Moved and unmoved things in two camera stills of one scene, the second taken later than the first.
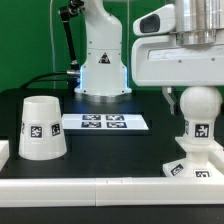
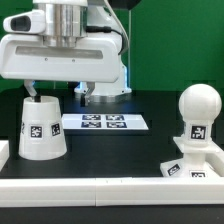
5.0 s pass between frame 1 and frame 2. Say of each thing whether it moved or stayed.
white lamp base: stayed
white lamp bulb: stayed
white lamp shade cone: stayed
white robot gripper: moved
